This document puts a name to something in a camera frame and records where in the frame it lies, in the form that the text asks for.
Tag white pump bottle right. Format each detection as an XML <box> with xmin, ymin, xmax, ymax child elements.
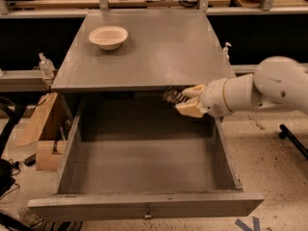
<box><xmin>222</xmin><ymin>42</ymin><xmax>232</xmax><ymax>61</ymax></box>

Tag black chair and cables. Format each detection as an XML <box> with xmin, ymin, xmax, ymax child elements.
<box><xmin>0</xmin><ymin>95</ymin><xmax>27</xmax><ymax>197</ymax></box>

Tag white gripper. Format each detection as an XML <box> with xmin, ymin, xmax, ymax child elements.
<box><xmin>175</xmin><ymin>78</ymin><xmax>231</xmax><ymax>117</ymax></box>

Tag metal drawer knob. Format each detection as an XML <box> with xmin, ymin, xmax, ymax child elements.
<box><xmin>143</xmin><ymin>207</ymin><xmax>152</xmax><ymax>220</ymax></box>

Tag dark chocolate rxbar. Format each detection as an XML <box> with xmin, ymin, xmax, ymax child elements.
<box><xmin>162</xmin><ymin>87</ymin><xmax>189</xmax><ymax>107</ymax></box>

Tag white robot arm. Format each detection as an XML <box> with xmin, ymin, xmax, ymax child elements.
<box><xmin>175</xmin><ymin>56</ymin><xmax>308</xmax><ymax>117</ymax></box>

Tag blue tape on floor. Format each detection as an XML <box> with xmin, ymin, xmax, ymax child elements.
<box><xmin>235</xmin><ymin>216</ymin><xmax>262</xmax><ymax>231</ymax></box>

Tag grey wooden cabinet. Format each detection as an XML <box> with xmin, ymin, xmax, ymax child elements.
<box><xmin>51</xmin><ymin>9</ymin><xmax>241</xmax><ymax>123</ymax></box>

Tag open grey top drawer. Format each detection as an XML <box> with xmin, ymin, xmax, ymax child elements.
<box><xmin>28</xmin><ymin>93</ymin><xmax>264</xmax><ymax>221</ymax></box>

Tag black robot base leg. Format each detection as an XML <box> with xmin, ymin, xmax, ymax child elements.
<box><xmin>278</xmin><ymin>124</ymin><xmax>308</xmax><ymax>160</ymax></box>

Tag white paper bowl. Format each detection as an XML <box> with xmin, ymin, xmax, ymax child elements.
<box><xmin>89</xmin><ymin>26</ymin><xmax>128</xmax><ymax>50</ymax></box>

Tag clear sanitizer bottle left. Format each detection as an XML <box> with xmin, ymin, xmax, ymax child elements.
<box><xmin>38</xmin><ymin>53</ymin><xmax>56</xmax><ymax>78</ymax></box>

